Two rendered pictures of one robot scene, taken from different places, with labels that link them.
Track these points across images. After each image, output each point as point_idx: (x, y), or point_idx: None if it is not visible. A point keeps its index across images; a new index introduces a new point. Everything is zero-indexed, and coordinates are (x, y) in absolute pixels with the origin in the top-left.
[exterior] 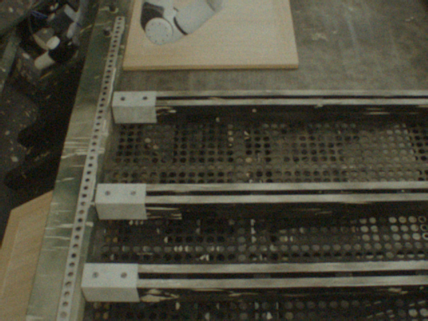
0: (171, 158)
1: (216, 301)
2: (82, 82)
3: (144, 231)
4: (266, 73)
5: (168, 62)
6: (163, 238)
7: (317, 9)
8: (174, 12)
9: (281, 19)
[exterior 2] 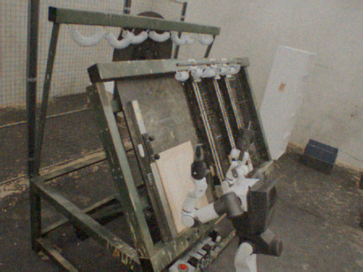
0: (4, 258)
1: None
2: (222, 214)
3: (76, 237)
4: None
5: None
6: None
7: (157, 138)
8: (230, 181)
9: (172, 153)
